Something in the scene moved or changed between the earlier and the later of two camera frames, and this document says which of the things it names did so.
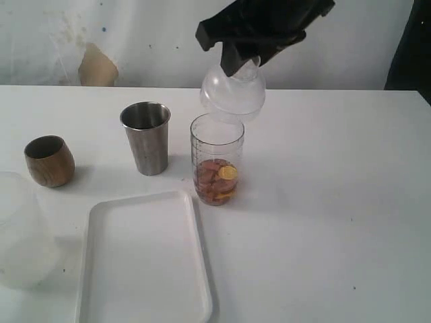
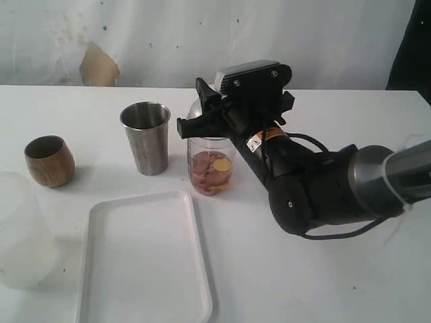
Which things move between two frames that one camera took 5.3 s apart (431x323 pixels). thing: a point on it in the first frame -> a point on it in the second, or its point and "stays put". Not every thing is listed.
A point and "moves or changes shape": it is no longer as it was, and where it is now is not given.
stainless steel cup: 146,124 stays put
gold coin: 227,172 -> 221,164
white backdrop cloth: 153,44 stays put
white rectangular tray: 145,262 stays put
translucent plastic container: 29,242 stays put
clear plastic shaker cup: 217,142 moves or changes shape
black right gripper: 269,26 -> 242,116
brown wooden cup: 50,161 stays put
